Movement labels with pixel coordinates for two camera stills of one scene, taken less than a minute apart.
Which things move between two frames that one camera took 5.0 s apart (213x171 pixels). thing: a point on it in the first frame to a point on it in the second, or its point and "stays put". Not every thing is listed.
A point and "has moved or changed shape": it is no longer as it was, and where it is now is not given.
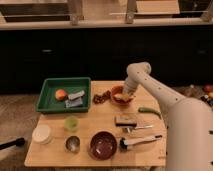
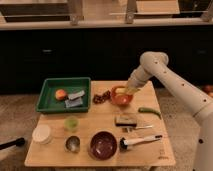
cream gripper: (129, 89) stays put
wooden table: (120, 130) stays put
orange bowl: (120, 97) stays put
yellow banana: (124, 97) has moved or changed shape
